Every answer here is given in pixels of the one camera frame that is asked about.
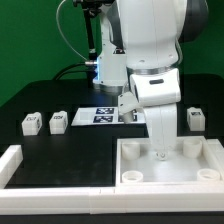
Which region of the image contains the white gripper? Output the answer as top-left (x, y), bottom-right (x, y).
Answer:
top-left (130, 69), bottom-right (181, 161)

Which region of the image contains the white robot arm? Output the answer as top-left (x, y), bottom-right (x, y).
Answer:
top-left (96, 0), bottom-right (208, 160)

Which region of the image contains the white square tabletop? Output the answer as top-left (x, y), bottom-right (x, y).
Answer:
top-left (116, 136), bottom-right (224, 186)

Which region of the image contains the white fiducial marker sheet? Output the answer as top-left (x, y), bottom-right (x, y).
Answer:
top-left (71, 106), bottom-right (148, 127)

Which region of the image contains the white U-shaped obstacle fence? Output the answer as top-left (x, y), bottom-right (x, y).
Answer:
top-left (0, 145), bottom-right (224, 215)

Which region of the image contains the grey cable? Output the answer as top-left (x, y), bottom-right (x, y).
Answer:
top-left (55, 0), bottom-right (98, 66)

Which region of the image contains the black cable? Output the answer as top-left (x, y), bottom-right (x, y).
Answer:
top-left (53, 63), bottom-right (95, 81)

